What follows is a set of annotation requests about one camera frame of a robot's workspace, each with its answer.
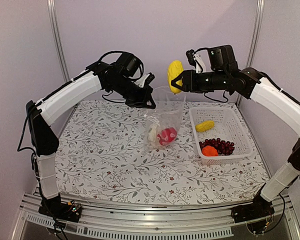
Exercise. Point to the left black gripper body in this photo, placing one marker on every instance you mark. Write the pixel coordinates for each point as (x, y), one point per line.
(136, 98)

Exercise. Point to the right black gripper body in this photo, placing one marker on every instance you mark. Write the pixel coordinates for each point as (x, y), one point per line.
(218, 81)

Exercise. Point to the yellow corn toy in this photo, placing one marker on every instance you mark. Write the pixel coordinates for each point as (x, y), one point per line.
(173, 71)
(204, 126)

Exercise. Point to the clear zip top bag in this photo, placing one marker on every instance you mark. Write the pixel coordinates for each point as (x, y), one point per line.
(167, 114)

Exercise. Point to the white cauliflower toy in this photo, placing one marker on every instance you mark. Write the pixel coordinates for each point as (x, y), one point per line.
(152, 135)

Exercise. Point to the red pepper toy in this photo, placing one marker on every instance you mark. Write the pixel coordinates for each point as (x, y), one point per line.
(167, 136)

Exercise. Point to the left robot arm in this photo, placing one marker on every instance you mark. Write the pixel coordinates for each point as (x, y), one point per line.
(43, 113)

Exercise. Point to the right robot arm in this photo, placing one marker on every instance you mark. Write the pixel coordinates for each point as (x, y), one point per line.
(256, 86)

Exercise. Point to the white plastic basket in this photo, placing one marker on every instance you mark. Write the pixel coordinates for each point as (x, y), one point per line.
(227, 127)

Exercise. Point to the floral table mat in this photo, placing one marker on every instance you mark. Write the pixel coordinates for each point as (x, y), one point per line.
(102, 155)

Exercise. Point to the orange pumpkin toy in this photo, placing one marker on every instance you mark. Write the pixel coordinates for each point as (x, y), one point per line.
(209, 151)

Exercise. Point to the dark red grape bunch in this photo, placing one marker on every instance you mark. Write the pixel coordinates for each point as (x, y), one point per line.
(224, 148)

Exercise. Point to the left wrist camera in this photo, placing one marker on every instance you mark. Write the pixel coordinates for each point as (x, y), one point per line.
(132, 68)

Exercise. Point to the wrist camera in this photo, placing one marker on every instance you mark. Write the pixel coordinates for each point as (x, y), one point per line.
(221, 58)
(132, 68)

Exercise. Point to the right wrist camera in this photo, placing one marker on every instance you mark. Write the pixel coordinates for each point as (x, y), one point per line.
(221, 58)

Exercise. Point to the right aluminium post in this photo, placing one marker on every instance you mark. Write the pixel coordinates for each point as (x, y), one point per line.
(258, 20)

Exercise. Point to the aluminium post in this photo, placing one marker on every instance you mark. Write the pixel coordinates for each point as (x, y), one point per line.
(258, 20)
(51, 6)

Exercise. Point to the left aluminium post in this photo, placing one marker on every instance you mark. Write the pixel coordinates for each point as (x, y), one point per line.
(51, 6)

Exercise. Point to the aluminium front rail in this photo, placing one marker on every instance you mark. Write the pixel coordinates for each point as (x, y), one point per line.
(110, 220)

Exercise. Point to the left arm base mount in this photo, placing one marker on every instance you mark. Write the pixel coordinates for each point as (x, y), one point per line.
(55, 208)

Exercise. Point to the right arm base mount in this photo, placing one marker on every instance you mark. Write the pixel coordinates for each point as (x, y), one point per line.
(258, 215)

